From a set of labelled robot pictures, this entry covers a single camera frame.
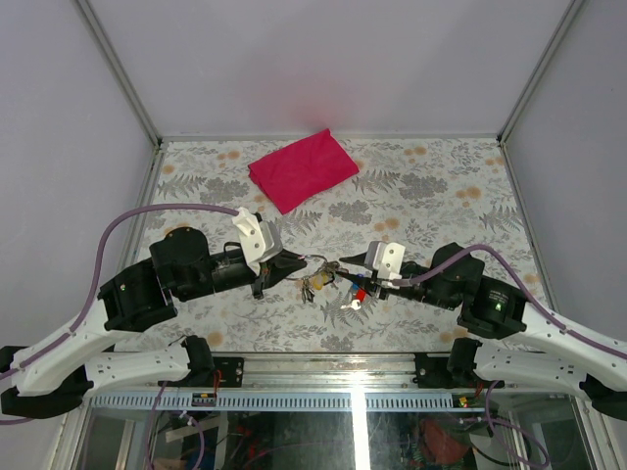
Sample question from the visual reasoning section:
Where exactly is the large metal keyring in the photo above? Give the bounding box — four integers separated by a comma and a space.
288, 255, 341, 284

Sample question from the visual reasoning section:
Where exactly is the yellow key tag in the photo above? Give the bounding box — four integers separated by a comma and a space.
311, 272, 334, 291

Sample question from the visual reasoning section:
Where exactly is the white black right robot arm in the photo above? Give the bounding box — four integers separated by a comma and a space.
338, 241, 626, 420

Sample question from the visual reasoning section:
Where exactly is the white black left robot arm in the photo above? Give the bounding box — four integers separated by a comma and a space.
1, 227, 307, 421

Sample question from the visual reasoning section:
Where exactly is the folded pink cloth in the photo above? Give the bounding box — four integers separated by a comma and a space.
248, 129, 360, 214

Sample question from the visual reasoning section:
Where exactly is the floral table mat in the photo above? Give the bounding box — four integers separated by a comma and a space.
121, 138, 545, 353

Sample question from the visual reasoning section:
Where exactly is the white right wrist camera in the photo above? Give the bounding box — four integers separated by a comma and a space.
364, 241, 406, 288

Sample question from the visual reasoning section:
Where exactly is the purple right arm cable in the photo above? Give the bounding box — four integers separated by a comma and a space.
391, 244, 627, 353

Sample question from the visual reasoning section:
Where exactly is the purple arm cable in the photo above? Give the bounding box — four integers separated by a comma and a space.
0, 203, 241, 425
391, 244, 627, 353

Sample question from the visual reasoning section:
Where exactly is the aluminium front rail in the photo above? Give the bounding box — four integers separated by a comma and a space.
80, 351, 602, 410

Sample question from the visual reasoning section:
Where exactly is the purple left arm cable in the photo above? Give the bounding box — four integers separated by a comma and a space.
0, 203, 241, 425

